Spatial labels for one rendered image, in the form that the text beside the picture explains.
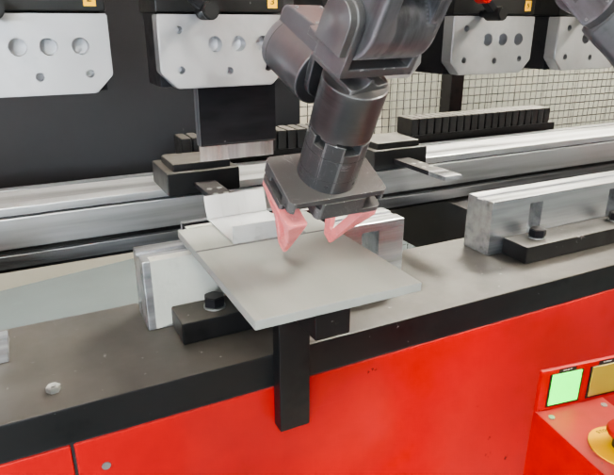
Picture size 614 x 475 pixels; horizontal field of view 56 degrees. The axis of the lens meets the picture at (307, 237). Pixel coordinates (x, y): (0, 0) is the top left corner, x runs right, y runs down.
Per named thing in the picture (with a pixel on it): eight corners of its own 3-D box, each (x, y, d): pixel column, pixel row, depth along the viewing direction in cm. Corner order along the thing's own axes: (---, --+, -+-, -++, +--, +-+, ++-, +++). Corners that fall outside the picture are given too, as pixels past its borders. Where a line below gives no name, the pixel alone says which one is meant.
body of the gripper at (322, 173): (262, 171, 55) (274, 108, 50) (352, 159, 60) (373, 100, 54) (287, 220, 52) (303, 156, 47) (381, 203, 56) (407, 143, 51)
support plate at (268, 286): (254, 331, 51) (254, 320, 50) (178, 237, 73) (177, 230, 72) (421, 291, 58) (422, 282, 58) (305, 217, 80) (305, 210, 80)
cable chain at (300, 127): (183, 159, 109) (181, 139, 108) (174, 154, 114) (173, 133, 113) (351, 142, 125) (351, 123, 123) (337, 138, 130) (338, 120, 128)
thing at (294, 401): (314, 482, 63) (315, 305, 55) (263, 407, 75) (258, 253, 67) (346, 470, 64) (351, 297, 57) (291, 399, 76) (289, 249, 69)
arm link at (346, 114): (352, 93, 43) (407, 82, 46) (303, 45, 47) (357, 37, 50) (331, 162, 48) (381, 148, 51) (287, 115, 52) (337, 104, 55)
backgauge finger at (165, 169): (195, 225, 78) (193, 190, 77) (153, 181, 100) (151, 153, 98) (276, 213, 83) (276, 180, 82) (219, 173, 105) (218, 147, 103)
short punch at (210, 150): (202, 163, 72) (197, 85, 68) (198, 160, 73) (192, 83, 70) (276, 155, 76) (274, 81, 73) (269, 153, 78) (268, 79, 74)
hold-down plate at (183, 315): (183, 346, 70) (181, 324, 69) (172, 326, 75) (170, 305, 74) (389, 297, 83) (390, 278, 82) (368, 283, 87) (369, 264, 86)
